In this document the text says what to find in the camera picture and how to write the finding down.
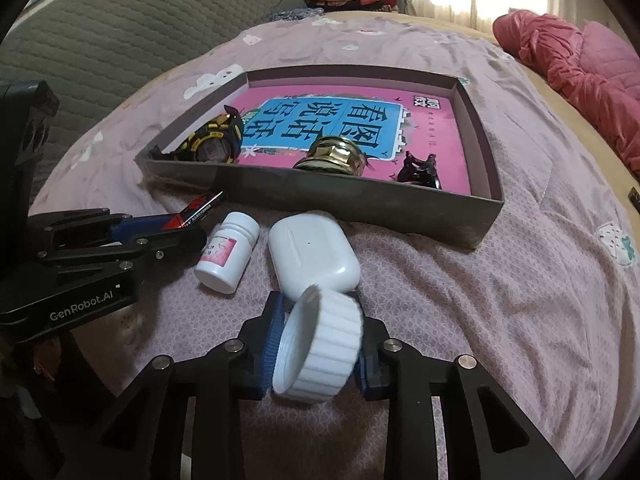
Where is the red black lighter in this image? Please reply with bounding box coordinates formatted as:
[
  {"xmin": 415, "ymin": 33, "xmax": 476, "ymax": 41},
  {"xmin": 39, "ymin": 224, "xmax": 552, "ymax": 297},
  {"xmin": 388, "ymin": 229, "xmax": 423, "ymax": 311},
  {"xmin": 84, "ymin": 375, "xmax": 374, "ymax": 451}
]
[{"xmin": 162, "ymin": 188, "xmax": 226, "ymax": 231}]

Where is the white pill bottle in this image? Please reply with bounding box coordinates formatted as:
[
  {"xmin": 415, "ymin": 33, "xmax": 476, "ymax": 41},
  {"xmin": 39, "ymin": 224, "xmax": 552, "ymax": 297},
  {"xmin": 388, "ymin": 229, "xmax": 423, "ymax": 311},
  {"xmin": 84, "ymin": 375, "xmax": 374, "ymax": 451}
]
[{"xmin": 194, "ymin": 211, "xmax": 259, "ymax": 295}]

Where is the white ribbed jar lid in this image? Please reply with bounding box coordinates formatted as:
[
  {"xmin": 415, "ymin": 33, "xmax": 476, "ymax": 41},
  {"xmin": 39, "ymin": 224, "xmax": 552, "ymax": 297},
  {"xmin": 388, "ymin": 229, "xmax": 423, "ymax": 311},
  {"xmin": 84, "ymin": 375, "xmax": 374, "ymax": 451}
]
[{"xmin": 271, "ymin": 285, "xmax": 363, "ymax": 403}]

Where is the black yellow wrist watch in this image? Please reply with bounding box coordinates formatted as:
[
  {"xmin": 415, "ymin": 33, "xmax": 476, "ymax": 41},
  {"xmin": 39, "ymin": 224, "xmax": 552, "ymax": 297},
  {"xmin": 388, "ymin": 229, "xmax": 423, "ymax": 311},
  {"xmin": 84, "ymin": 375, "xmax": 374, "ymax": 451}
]
[{"xmin": 150, "ymin": 105, "xmax": 244, "ymax": 164}]

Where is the white earbuds case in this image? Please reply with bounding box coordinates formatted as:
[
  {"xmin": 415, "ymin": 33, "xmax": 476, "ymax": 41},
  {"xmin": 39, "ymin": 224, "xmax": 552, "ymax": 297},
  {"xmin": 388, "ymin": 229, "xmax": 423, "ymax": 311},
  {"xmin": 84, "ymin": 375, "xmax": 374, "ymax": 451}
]
[{"xmin": 268, "ymin": 211, "xmax": 361, "ymax": 300}]

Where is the brass metal fitting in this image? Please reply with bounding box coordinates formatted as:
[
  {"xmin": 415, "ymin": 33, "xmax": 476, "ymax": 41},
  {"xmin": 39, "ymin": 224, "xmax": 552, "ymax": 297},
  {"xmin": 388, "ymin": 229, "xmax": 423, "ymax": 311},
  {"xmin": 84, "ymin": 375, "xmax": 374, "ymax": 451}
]
[{"xmin": 293, "ymin": 136, "xmax": 368, "ymax": 177}]

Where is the purple patterned bed sheet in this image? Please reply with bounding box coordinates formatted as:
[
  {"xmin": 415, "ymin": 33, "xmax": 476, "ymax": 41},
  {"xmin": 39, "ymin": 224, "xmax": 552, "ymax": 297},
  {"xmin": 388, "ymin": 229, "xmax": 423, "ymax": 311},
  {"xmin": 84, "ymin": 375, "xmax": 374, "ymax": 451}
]
[{"xmin": 29, "ymin": 18, "xmax": 639, "ymax": 479}]

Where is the grey cardboard box tray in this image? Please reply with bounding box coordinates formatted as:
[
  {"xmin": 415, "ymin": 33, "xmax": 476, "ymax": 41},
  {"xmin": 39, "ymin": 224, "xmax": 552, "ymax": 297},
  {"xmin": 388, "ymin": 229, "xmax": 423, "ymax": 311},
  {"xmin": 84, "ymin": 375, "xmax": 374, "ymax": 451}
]
[{"xmin": 136, "ymin": 65, "xmax": 503, "ymax": 249}]

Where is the grey quilted headboard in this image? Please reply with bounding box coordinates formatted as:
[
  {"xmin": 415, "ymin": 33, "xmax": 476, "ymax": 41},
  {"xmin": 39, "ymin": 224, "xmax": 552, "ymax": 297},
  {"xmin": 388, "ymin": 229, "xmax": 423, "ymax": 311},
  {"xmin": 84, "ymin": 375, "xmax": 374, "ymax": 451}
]
[{"xmin": 1, "ymin": 0, "xmax": 303, "ymax": 193}]

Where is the pink and blue book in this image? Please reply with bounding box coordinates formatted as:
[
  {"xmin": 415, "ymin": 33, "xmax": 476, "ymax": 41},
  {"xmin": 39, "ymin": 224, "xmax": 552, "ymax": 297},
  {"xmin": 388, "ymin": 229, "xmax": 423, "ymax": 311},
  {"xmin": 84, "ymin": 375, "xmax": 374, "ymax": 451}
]
[{"xmin": 232, "ymin": 84, "xmax": 471, "ymax": 195}]

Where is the pink quilted duvet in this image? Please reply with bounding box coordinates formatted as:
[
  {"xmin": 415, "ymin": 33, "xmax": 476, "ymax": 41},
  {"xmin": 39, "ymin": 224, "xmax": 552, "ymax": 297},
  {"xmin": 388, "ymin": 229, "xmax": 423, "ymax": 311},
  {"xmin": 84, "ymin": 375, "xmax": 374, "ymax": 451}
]
[{"xmin": 492, "ymin": 10, "xmax": 639, "ymax": 176}]

